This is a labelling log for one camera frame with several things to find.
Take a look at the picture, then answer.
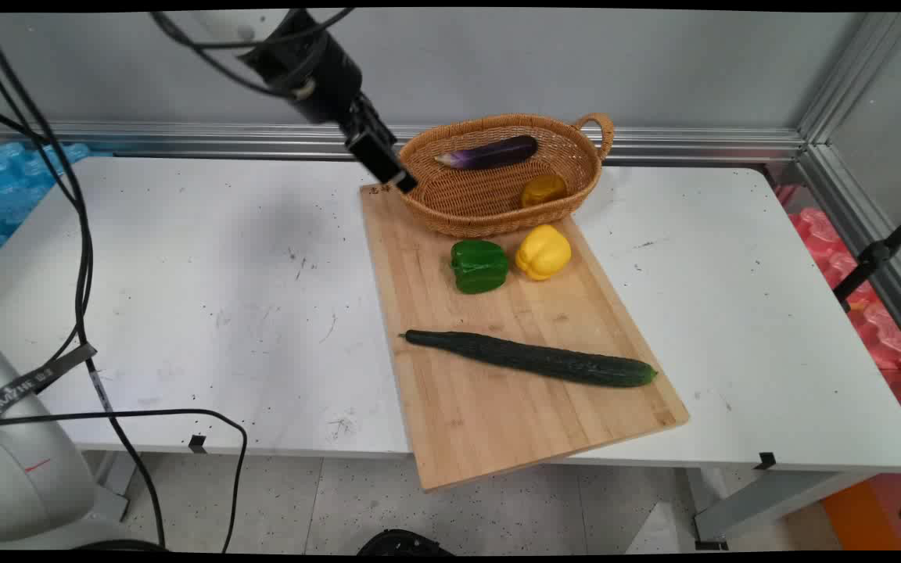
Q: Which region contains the black tripod stand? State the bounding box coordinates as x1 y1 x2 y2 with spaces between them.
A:
832 199 901 312

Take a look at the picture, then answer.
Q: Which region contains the red bubble foam sheet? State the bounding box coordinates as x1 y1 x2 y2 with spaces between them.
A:
785 205 901 373

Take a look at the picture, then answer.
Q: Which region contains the blue bubble foam sheet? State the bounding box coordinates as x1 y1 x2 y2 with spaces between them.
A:
0 140 92 276

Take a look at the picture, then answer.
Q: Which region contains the aluminium corner frame post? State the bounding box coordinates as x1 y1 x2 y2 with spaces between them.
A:
797 12 901 370

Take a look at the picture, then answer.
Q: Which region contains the thick black cable white label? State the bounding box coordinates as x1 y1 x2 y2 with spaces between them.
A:
0 12 168 550

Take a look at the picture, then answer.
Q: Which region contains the dark orange-yellow bell pepper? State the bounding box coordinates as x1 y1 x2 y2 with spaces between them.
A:
520 174 569 210

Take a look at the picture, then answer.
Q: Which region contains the long dark green cucumber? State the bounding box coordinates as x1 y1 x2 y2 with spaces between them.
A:
399 329 659 389

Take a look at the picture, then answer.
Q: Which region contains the black round object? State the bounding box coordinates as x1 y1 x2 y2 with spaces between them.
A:
356 529 456 557

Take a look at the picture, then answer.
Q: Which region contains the horizontal aluminium frame rail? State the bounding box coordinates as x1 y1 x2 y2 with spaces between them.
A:
0 120 809 167

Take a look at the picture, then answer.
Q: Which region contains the woven wicker basket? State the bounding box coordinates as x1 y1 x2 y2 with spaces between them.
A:
392 113 616 239

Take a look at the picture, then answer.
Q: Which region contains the bright yellow bell pepper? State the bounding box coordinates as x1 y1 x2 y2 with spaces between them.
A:
515 224 573 282

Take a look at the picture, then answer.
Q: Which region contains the black looping cable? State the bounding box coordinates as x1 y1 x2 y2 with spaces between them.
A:
0 407 249 554

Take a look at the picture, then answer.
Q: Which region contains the purple eggplant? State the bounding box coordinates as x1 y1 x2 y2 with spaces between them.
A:
434 134 539 171

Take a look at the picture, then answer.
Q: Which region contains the orange floor mat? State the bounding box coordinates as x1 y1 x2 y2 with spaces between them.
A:
820 468 901 553

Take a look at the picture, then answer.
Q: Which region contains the bamboo cutting board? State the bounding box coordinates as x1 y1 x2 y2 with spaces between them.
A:
359 181 690 493

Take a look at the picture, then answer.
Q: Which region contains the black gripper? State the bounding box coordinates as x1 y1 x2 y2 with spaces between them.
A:
249 11 418 195

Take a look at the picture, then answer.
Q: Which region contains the green bell pepper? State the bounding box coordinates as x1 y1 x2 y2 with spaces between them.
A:
450 239 510 296

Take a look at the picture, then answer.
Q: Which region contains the grey table leg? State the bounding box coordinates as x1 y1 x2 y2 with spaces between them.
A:
691 468 883 550

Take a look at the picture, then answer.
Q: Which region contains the grey Samzhe velcro strap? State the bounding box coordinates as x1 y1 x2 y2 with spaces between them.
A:
0 342 99 436

